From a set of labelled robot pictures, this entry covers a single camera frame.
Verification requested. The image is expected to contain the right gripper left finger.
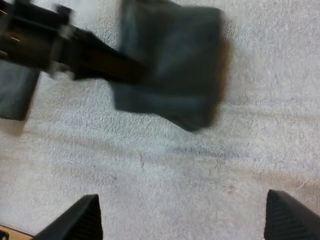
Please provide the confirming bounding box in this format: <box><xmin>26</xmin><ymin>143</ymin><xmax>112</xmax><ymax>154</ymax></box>
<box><xmin>33</xmin><ymin>193</ymin><xmax>105</xmax><ymax>240</ymax></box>

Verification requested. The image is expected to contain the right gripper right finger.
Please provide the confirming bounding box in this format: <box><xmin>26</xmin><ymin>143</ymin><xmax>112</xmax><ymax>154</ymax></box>
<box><xmin>263</xmin><ymin>189</ymin><xmax>320</xmax><ymax>240</ymax></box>

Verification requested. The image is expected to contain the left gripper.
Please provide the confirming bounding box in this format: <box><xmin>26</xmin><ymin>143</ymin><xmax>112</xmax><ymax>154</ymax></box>
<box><xmin>0</xmin><ymin>0</ymin><xmax>155</xmax><ymax>86</ymax></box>

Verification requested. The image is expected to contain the grey-green towel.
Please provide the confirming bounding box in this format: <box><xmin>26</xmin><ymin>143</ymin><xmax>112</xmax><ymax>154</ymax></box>
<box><xmin>111</xmin><ymin>0</ymin><xmax>232</xmax><ymax>133</ymax></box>

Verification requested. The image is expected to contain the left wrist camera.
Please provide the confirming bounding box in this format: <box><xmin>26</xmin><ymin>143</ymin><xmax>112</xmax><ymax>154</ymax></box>
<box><xmin>0</xmin><ymin>61</ymin><xmax>41</xmax><ymax>122</ymax></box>

